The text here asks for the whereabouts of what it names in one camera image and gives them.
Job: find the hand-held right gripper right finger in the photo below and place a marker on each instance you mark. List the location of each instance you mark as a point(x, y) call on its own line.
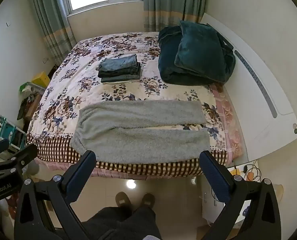
point(214, 177)

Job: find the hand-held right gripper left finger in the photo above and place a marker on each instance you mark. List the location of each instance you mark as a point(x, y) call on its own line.
point(80, 177)

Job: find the yellow box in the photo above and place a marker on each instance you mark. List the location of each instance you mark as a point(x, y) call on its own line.
point(41, 79)

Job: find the folded white cloth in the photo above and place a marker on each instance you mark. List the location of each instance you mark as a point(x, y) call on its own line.
point(118, 81)

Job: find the person's dark trouser legs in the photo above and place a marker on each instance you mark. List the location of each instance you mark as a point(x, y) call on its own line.
point(123, 223)

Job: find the folded dark jeans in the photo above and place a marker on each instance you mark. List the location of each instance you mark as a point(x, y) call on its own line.
point(121, 73)

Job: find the teal shelf rack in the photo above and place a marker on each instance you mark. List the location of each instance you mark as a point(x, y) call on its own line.
point(11, 132)

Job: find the white nightstand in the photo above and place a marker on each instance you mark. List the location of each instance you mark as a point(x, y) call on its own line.
point(211, 212)

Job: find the folded blue jeans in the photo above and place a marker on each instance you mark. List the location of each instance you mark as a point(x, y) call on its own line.
point(119, 62)

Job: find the grey fluffy blanket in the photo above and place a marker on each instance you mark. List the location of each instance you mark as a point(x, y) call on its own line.
point(138, 140)

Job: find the green striped curtain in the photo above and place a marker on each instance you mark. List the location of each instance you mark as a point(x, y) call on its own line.
point(51, 17)
point(173, 2)

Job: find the white headboard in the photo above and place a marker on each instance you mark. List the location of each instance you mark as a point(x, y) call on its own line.
point(261, 100)

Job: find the dark green pillow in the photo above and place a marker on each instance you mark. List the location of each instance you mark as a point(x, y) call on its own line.
point(168, 62)

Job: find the green plastic bag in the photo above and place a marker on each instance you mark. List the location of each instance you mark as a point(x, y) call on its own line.
point(26, 88)

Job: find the grey slipper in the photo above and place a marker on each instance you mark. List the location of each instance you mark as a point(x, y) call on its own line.
point(147, 200)
point(123, 200)

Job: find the floral bed blanket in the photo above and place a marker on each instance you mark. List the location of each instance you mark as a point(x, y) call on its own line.
point(71, 100)

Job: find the pink floral bedsheet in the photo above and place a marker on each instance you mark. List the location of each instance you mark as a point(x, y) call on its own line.
point(226, 115)

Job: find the teal plush pillow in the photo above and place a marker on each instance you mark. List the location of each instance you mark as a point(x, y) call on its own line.
point(201, 47)

